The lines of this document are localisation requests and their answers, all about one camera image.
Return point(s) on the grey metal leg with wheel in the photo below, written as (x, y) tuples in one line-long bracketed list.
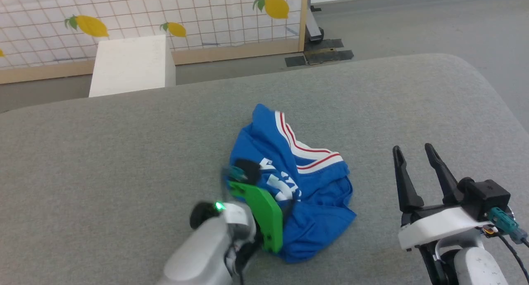
[(314, 29)]

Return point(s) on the blue white red sports garment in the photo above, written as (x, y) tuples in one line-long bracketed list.
[(322, 219)]

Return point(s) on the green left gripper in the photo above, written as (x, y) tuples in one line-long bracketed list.
[(264, 214)]

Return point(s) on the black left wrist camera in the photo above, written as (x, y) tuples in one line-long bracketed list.
[(249, 170)]

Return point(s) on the lemon print grid screen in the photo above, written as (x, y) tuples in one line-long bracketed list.
[(136, 12)]

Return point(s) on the white rectangular box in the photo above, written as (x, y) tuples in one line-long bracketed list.
[(132, 66)]

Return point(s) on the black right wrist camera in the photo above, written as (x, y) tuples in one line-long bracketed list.
[(485, 198)]

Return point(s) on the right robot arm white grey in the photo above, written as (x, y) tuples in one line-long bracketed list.
[(479, 268)]

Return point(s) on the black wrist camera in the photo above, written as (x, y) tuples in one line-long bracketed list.
[(485, 198), (249, 170)]

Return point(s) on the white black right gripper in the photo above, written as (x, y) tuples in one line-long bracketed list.
[(438, 225)]

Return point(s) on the grey fabric sofa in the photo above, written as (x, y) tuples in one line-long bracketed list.
[(124, 153)]

